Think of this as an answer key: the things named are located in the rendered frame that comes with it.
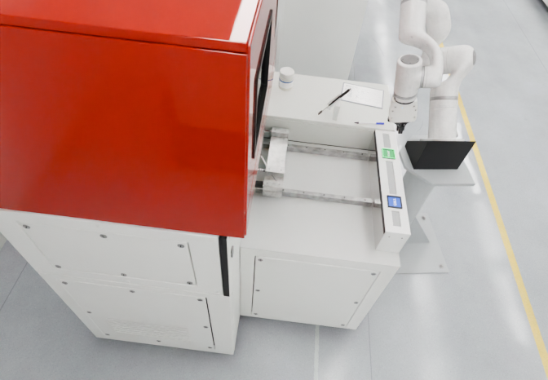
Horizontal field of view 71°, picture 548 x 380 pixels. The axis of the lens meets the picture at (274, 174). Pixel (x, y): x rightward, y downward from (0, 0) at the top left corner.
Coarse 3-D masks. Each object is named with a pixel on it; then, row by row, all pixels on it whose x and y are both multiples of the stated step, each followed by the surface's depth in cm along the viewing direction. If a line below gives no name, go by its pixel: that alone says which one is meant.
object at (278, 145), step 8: (272, 136) 180; (272, 144) 177; (280, 144) 177; (272, 152) 173; (280, 152) 174; (272, 160) 170; (280, 160) 171; (264, 192) 159; (272, 192) 159; (280, 192) 159
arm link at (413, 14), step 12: (408, 0) 134; (420, 0) 132; (408, 12) 133; (420, 12) 132; (408, 24) 133; (420, 24) 133; (408, 36) 134; (420, 36) 132; (420, 48) 136; (432, 48) 131; (432, 60) 132; (432, 72) 131; (432, 84) 132
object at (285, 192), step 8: (288, 192) 163; (296, 192) 163; (304, 192) 164; (312, 192) 164; (320, 200) 165; (328, 200) 164; (336, 200) 164; (344, 200) 163; (352, 200) 163; (360, 200) 163; (368, 200) 163
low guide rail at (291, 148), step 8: (264, 144) 181; (288, 144) 181; (304, 152) 183; (312, 152) 182; (320, 152) 182; (328, 152) 181; (336, 152) 180; (344, 152) 180; (352, 152) 181; (360, 152) 181
